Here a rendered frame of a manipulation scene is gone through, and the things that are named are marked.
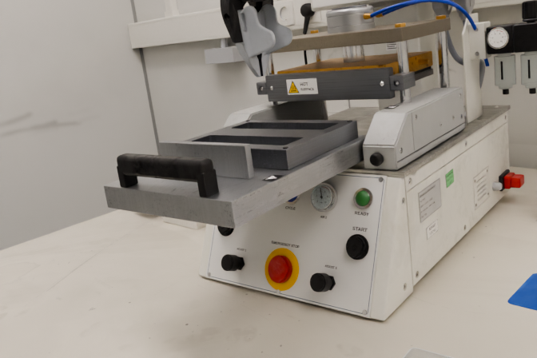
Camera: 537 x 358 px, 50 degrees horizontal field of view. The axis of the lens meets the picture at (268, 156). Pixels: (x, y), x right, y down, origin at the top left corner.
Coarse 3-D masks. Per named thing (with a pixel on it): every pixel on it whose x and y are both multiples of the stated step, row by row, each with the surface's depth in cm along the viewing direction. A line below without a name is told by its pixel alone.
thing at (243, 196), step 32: (224, 160) 67; (320, 160) 70; (352, 160) 76; (128, 192) 69; (160, 192) 65; (192, 192) 63; (224, 192) 62; (256, 192) 61; (288, 192) 65; (224, 224) 59
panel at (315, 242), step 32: (352, 192) 78; (384, 192) 75; (256, 224) 88; (288, 224) 84; (320, 224) 80; (352, 224) 77; (256, 256) 87; (288, 256) 83; (320, 256) 80; (256, 288) 86; (288, 288) 82; (352, 288) 76
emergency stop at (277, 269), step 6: (276, 258) 83; (282, 258) 82; (270, 264) 84; (276, 264) 83; (282, 264) 82; (288, 264) 82; (270, 270) 83; (276, 270) 83; (282, 270) 82; (288, 270) 82; (270, 276) 83; (276, 276) 82; (282, 276) 82; (288, 276) 82; (276, 282) 83; (282, 282) 82
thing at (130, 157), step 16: (128, 160) 67; (144, 160) 65; (160, 160) 64; (176, 160) 62; (192, 160) 61; (208, 160) 60; (128, 176) 69; (144, 176) 66; (160, 176) 64; (176, 176) 62; (192, 176) 61; (208, 176) 60; (208, 192) 60
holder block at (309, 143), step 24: (264, 120) 89; (288, 120) 86; (312, 120) 83; (336, 120) 80; (264, 144) 76; (288, 144) 69; (312, 144) 71; (336, 144) 75; (264, 168) 69; (288, 168) 67
